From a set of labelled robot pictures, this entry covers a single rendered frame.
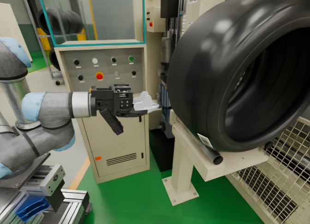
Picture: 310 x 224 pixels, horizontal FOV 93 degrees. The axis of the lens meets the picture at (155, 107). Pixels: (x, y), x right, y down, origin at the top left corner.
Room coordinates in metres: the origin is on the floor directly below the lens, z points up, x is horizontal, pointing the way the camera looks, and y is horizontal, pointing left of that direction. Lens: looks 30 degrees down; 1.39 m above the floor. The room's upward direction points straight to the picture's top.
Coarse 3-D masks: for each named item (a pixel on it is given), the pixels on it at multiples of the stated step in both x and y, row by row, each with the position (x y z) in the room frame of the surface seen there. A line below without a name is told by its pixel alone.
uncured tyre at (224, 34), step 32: (256, 0) 0.46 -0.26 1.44; (288, 0) 0.44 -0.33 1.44; (192, 32) 0.55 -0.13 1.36; (224, 32) 0.42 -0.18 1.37; (256, 32) 0.39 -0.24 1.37; (288, 32) 0.67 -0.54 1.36; (192, 64) 0.44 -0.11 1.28; (224, 64) 0.38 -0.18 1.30; (256, 64) 0.77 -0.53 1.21; (288, 64) 0.67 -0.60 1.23; (192, 96) 0.40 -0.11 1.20; (224, 96) 0.37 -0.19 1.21; (256, 96) 0.72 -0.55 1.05; (288, 96) 0.61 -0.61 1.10; (192, 128) 0.41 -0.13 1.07; (224, 128) 0.38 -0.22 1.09; (256, 128) 0.57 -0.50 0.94
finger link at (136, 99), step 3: (141, 93) 0.44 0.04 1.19; (144, 93) 0.45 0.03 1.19; (147, 93) 0.45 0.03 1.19; (141, 96) 0.44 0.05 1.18; (144, 96) 0.45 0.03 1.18; (135, 99) 0.44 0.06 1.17; (138, 99) 0.44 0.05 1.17; (141, 99) 0.44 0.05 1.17; (135, 102) 0.44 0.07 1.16; (132, 105) 0.43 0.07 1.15
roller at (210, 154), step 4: (180, 120) 0.69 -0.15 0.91; (184, 124) 0.65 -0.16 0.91; (188, 132) 0.60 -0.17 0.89; (192, 136) 0.57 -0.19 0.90; (196, 140) 0.53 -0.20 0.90; (200, 144) 0.50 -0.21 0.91; (204, 148) 0.47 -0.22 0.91; (208, 148) 0.47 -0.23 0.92; (208, 152) 0.45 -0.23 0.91; (212, 152) 0.44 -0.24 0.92; (216, 152) 0.44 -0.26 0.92; (208, 156) 0.44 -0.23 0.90; (212, 156) 0.43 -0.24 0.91; (216, 156) 0.42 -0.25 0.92; (220, 156) 0.42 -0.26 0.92; (212, 160) 0.42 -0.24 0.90; (216, 160) 0.41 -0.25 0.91; (220, 160) 0.41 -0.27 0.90; (216, 164) 0.41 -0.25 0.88
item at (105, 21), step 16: (48, 0) 0.93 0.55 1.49; (64, 0) 0.96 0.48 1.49; (80, 0) 0.98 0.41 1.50; (96, 0) 1.01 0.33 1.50; (112, 0) 1.03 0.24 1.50; (128, 0) 1.06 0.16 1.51; (48, 16) 0.93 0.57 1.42; (64, 16) 0.95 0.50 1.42; (80, 16) 0.98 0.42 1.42; (96, 16) 1.00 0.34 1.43; (112, 16) 1.03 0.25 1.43; (128, 16) 1.06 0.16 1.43; (144, 16) 1.09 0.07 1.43; (64, 32) 0.94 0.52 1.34; (80, 32) 0.97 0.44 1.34; (96, 32) 1.00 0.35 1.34; (112, 32) 1.03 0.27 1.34; (128, 32) 1.06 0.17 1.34; (144, 32) 1.09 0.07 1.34
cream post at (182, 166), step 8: (200, 0) 0.79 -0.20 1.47; (208, 0) 0.79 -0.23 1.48; (216, 0) 0.81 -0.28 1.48; (224, 0) 0.82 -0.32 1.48; (192, 8) 0.84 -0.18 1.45; (200, 8) 0.78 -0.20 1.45; (208, 8) 0.79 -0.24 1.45; (192, 16) 0.83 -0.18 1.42; (184, 32) 0.90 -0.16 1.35; (176, 144) 0.87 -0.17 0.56; (176, 152) 0.85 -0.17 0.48; (184, 152) 0.79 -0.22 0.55; (176, 160) 0.84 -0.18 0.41; (184, 160) 0.79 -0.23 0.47; (176, 168) 0.83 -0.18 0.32; (184, 168) 0.79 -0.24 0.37; (192, 168) 0.82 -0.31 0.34; (176, 176) 0.82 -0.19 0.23; (184, 176) 0.80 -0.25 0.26; (176, 184) 0.80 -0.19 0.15; (184, 184) 0.80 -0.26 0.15; (176, 192) 0.79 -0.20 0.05; (184, 192) 0.81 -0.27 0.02
